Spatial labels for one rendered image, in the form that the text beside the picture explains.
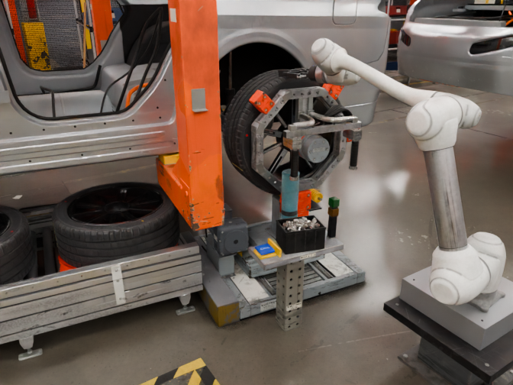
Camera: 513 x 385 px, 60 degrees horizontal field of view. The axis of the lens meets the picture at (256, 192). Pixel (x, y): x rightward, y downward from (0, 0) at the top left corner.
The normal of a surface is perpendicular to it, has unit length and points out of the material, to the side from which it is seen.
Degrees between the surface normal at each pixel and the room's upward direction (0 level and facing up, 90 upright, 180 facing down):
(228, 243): 90
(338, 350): 0
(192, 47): 90
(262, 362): 0
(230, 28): 90
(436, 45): 86
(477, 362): 0
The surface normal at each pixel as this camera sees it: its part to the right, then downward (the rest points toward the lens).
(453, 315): -0.84, 0.22
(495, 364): 0.00, -0.92
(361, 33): 0.43, 0.36
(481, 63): -0.70, 0.27
